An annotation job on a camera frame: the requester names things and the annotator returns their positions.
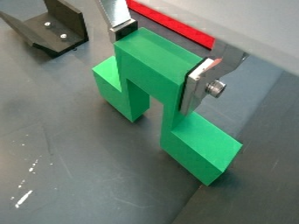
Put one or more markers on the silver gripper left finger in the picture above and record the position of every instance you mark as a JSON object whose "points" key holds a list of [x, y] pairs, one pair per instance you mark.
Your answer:
{"points": [[120, 24]]}

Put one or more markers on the green zigzag block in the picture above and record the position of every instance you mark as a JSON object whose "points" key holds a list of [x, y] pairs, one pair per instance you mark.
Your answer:
{"points": [[147, 70]]}

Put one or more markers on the red puzzle board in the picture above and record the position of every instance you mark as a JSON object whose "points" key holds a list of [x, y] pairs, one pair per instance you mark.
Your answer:
{"points": [[171, 23]]}

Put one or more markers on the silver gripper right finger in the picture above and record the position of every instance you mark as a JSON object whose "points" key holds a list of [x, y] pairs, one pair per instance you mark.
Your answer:
{"points": [[202, 80]]}

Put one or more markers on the black angle bracket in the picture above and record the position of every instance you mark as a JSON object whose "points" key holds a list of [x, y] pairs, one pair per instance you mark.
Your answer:
{"points": [[56, 31]]}

